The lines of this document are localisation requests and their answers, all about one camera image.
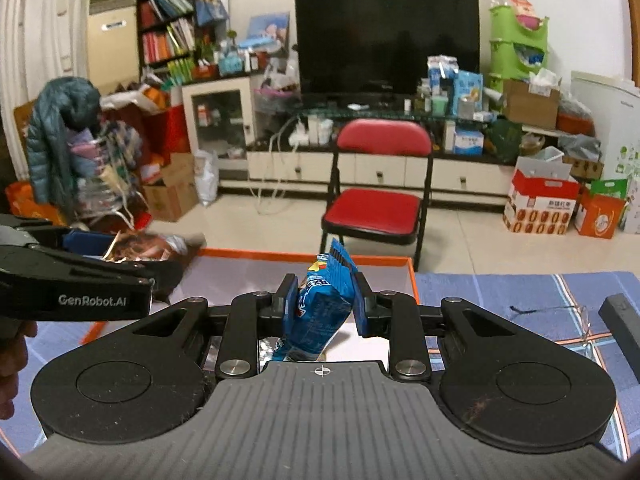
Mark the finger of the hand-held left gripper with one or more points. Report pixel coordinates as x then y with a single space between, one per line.
87 242
125 270

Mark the small blue white box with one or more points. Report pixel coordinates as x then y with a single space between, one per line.
469 141

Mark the white plastic bag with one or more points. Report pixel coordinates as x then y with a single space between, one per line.
206 180

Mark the beige standing air conditioner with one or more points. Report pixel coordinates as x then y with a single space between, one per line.
112 45

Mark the red and white carton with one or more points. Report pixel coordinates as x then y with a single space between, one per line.
540 200

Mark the blue down jacket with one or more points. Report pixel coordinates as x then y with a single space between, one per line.
50 135

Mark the black flat television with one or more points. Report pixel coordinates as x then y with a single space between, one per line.
385 40

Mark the tall light blue box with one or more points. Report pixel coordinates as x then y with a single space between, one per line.
467 92

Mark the blue snack packet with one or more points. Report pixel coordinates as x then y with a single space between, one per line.
315 320

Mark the white glass-door cabinet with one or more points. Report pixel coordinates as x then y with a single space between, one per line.
220 120

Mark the dark grey block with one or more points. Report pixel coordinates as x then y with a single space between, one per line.
622 317

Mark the person's left hand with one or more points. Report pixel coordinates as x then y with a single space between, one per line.
12 370

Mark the dark green bag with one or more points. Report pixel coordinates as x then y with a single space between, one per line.
505 140

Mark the white curtain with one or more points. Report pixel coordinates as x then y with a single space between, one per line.
30 35

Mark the orange and green gift box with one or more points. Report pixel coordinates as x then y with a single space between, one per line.
597 220

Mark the black bookshelf with books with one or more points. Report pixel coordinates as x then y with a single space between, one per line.
165 20

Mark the cartoon picture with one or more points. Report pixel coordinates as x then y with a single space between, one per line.
270 27

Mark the white fridge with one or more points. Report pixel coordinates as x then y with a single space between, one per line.
615 120

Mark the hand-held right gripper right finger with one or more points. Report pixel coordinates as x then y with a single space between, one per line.
361 310

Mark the red gift box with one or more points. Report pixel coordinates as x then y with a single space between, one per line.
167 127

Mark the cardboard box with flaps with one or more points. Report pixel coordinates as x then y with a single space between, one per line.
167 200

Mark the eyeglasses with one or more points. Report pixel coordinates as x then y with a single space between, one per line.
517 310

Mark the green storage boxes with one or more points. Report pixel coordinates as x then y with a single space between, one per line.
505 55

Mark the orange cardboard box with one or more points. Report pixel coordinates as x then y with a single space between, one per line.
240 275

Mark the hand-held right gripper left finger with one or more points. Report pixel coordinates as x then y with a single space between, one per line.
290 305

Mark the brown foil snack packet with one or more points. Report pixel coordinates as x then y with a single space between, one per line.
145 247

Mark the open brown cardboard box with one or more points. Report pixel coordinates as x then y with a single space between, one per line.
530 107

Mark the white power strip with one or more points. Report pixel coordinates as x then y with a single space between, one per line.
302 135

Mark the red folding chair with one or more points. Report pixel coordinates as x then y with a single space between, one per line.
370 210

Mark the white television stand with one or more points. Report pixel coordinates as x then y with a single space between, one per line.
380 172

